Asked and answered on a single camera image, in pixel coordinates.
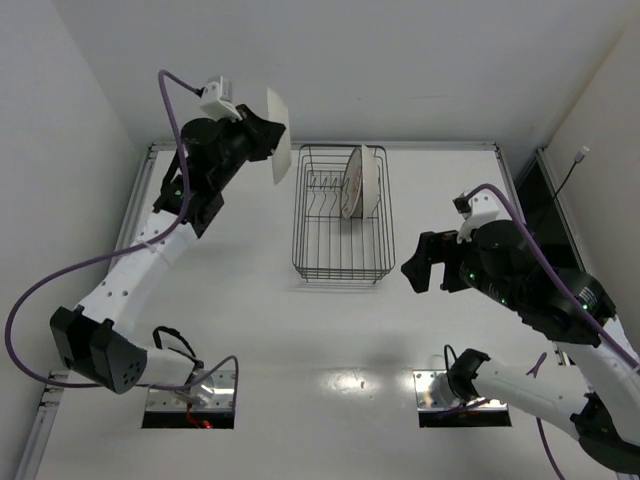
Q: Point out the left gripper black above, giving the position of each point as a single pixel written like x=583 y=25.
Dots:
x=261 y=135

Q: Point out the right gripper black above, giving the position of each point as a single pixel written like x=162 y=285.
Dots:
x=445 y=261

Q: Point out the floral plate orange rim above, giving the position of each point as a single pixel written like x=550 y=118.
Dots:
x=370 y=182
x=279 y=114

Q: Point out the white plate orange sunburst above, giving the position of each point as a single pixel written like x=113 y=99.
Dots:
x=352 y=184

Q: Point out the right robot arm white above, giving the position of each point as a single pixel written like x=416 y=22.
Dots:
x=569 y=308

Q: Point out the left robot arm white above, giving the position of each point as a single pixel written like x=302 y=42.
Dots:
x=92 y=339

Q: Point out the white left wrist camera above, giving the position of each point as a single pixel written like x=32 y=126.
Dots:
x=216 y=100

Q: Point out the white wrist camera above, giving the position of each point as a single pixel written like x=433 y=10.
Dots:
x=216 y=100
x=476 y=210

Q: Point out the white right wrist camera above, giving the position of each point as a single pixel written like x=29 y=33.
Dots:
x=476 y=210

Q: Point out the grey wire dish rack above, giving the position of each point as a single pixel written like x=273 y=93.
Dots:
x=328 y=247

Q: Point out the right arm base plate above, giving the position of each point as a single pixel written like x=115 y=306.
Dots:
x=433 y=395

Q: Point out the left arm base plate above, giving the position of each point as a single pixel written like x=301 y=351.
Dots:
x=216 y=394

